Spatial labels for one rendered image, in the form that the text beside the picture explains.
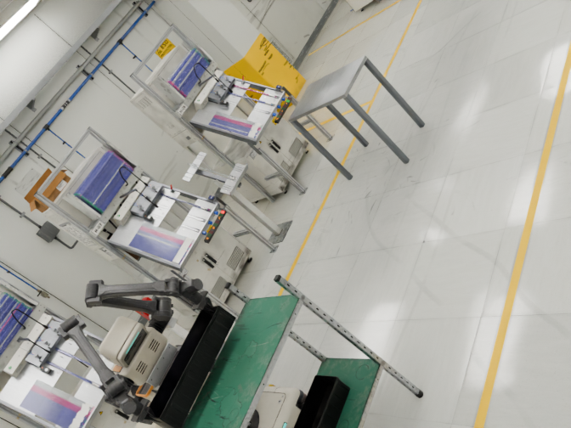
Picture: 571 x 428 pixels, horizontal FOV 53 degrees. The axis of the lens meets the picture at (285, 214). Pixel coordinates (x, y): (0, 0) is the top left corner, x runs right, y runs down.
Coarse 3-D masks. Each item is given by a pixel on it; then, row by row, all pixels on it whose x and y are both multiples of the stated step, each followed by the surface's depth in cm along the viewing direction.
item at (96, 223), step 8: (80, 144) 489; (112, 144) 500; (72, 152) 484; (120, 152) 503; (64, 160) 478; (128, 160) 513; (56, 168) 473; (48, 184) 467; (40, 192) 463; (72, 200) 476; (80, 200) 474; (112, 200) 491; (80, 208) 483; (88, 208) 477; (88, 216) 489; (96, 216) 482; (96, 224) 482; (104, 224) 486; (96, 232) 481; (240, 232) 533; (248, 232) 527
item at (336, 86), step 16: (352, 64) 459; (368, 64) 452; (320, 80) 490; (336, 80) 461; (352, 80) 437; (384, 80) 460; (304, 96) 493; (320, 96) 464; (336, 96) 438; (400, 96) 469; (304, 112) 467; (336, 112) 516; (304, 128) 490; (352, 128) 524; (320, 144) 498; (336, 160) 507; (352, 176) 515
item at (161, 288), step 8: (96, 280) 272; (160, 280) 271; (168, 280) 271; (176, 280) 271; (104, 288) 269; (112, 288) 269; (120, 288) 269; (128, 288) 269; (136, 288) 269; (144, 288) 269; (152, 288) 269; (160, 288) 269; (168, 288) 269; (176, 288) 269; (96, 296) 268; (104, 296) 269; (112, 296) 271; (120, 296) 272; (88, 304) 269; (96, 304) 270
